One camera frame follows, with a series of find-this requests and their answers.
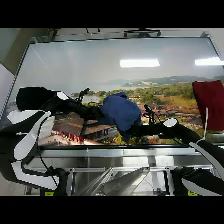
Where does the blue shirt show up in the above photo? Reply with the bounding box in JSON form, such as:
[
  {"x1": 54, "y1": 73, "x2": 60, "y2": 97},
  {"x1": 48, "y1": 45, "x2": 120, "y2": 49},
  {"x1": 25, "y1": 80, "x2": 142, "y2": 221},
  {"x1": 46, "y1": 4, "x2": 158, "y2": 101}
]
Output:
[{"x1": 98, "y1": 92, "x2": 143, "y2": 134}]

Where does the black garment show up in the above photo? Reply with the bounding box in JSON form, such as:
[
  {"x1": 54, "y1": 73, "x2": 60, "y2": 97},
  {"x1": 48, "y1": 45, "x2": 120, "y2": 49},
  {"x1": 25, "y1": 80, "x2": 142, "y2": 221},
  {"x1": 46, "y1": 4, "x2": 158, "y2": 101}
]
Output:
[{"x1": 15, "y1": 86, "x2": 58, "y2": 112}]

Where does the red garment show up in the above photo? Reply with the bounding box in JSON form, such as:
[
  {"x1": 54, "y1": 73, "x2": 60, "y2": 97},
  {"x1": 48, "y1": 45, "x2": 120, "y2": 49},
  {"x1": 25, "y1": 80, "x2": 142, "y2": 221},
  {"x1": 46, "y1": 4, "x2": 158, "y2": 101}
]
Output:
[{"x1": 191, "y1": 79, "x2": 224, "y2": 132}]

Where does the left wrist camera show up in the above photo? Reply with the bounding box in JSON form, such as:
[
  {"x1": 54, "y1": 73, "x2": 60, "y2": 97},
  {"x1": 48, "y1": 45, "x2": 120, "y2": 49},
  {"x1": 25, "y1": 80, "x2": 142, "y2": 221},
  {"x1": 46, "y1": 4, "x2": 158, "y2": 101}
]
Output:
[{"x1": 77, "y1": 87, "x2": 91, "y2": 102}]

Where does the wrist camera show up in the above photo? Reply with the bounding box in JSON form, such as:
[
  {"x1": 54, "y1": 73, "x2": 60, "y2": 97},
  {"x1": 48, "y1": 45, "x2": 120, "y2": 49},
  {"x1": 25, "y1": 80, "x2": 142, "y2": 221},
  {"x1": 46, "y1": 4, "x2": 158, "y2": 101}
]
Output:
[
  {"x1": 143, "y1": 103, "x2": 158, "y2": 125},
  {"x1": 77, "y1": 87, "x2": 91, "y2": 102}
]

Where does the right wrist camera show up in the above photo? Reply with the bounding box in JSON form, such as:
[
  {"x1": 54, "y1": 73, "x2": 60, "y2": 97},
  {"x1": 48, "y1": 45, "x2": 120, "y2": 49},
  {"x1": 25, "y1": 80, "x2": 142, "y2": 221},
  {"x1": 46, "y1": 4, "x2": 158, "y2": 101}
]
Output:
[{"x1": 143, "y1": 103, "x2": 158, "y2": 125}]

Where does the silver frame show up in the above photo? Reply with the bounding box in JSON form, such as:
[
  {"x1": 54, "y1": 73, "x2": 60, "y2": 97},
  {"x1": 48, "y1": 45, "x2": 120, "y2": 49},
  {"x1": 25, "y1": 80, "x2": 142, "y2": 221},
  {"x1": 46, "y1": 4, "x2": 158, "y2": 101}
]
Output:
[{"x1": 24, "y1": 145, "x2": 224, "y2": 197}]

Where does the black cable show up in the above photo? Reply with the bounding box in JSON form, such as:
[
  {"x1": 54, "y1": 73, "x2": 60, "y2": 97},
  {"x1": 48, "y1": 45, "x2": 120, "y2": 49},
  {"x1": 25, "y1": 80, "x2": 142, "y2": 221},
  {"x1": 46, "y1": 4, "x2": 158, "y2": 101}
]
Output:
[{"x1": 36, "y1": 114, "x2": 60, "y2": 178}]

